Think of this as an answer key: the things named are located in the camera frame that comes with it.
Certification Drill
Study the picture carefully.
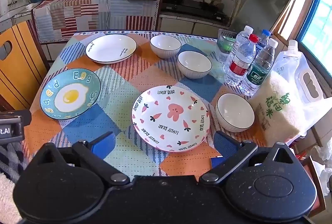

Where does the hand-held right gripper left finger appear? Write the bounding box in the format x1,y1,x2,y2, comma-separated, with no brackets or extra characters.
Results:
33,132,130,187

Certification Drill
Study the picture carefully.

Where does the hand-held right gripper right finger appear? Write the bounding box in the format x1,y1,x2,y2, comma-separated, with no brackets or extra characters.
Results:
199,131,297,187

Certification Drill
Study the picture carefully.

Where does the white ribbed bowl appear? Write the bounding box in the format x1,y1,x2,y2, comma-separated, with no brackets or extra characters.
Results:
177,51,213,80
215,93,256,133
150,35,182,59

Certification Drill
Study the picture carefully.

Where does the pink bear carrot plate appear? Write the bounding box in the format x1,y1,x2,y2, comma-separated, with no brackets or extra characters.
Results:
131,85,211,153

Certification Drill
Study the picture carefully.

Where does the teal fried egg plate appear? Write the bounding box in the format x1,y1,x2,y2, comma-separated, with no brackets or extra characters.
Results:
40,68,102,121

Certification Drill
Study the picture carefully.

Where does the white plate with small print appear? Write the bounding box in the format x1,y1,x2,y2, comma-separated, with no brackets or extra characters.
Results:
85,34,137,64

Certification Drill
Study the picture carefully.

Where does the wooden chair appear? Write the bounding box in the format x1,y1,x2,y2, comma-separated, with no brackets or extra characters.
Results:
0,20,50,111

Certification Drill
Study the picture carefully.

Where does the yellow floral cloth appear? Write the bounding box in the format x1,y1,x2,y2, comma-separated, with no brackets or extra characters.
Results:
248,39,325,147

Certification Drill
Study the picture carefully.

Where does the white fluffy blanket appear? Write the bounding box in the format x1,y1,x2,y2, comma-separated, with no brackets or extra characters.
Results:
0,171,20,224

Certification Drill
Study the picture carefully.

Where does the red label water bottle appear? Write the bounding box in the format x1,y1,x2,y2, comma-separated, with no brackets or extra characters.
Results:
225,34,260,87

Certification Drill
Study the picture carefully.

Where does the green label water bottle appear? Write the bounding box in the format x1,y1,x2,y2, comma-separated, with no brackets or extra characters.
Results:
242,38,279,96

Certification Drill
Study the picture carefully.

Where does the clear bottle blue print label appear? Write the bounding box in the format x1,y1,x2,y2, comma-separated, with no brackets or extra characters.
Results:
224,26,254,76

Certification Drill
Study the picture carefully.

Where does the green packet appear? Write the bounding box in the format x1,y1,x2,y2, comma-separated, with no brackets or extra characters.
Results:
220,36,236,52

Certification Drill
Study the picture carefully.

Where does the white plastic bag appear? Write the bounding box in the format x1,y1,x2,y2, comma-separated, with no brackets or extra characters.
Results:
308,145,332,189

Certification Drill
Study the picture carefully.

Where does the clear plastic basket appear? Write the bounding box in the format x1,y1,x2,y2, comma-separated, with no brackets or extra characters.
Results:
217,29,239,55

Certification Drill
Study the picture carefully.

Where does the blue cap water bottle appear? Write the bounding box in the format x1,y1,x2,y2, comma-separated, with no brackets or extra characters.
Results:
258,29,272,46

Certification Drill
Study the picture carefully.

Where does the white kitchen cabinet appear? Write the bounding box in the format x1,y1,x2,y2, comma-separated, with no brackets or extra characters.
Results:
158,14,230,38

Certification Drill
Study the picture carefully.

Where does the patchwork covered furniture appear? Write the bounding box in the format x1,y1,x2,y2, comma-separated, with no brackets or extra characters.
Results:
32,0,160,44

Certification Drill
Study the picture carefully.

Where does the black gas stove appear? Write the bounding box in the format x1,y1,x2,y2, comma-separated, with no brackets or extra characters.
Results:
160,0,230,24

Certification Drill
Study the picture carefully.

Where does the blue framed window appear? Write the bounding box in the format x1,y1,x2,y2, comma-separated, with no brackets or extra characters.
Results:
274,0,332,101

